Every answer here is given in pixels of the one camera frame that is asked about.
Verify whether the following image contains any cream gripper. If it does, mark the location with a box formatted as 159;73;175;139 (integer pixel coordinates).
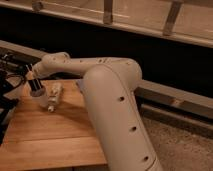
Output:
26;64;46;97

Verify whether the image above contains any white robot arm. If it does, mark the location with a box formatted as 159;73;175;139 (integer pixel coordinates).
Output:
32;52;163;171

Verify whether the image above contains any small white bottle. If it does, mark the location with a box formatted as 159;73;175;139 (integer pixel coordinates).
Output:
48;83;63;112

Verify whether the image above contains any black cables and stand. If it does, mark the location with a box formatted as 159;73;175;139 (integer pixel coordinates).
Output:
0;53;27;144

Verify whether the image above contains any metal rail frame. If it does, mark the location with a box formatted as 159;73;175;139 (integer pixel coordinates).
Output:
0;40;213;119

